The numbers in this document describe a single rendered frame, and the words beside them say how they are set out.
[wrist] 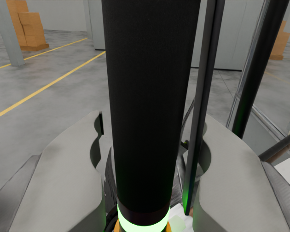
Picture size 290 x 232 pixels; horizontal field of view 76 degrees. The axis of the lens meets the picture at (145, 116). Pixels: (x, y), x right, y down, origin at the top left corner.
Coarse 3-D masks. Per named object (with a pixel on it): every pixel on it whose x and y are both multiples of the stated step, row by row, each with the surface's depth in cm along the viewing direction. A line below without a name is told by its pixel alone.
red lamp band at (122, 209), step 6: (120, 204) 10; (168, 204) 11; (120, 210) 11; (126, 210) 10; (132, 210) 10; (162, 210) 10; (126, 216) 10; (132, 216) 10; (138, 216) 10; (144, 216) 10; (150, 216) 10; (156, 216) 10; (162, 216) 11; (132, 222) 10; (138, 222) 10; (144, 222) 10; (150, 222) 10; (156, 222) 10
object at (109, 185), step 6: (108, 156) 64; (108, 162) 61; (108, 168) 59; (108, 174) 58; (108, 180) 57; (114, 180) 49; (108, 186) 57; (114, 186) 48; (108, 192) 59; (114, 192) 48; (108, 198) 60; (114, 198) 49; (108, 204) 60; (114, 204) 51; (108, 210) 61
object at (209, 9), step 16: (208, 0) 7; (224, 0) 6; (208, 16) 7; (208, 32) 7; (208, 48) 7; (208, 64) 7; (208, 80) 7; (208, 96) 7; (192, 128) 9; (192, 144) 9; (192, 160) 9; (192, 176) 10; (192, 192) 11
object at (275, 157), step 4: (284, 148) 27; (288, 148) 27; (280, 152) 26; (284, 152) 27; (272, 156) 25; (276, 156) 26; (280, 156) 26; (268, 160) 25; (272, 160) 25; (192, 208) 18; (192, 212) 18; (192, 216) 18
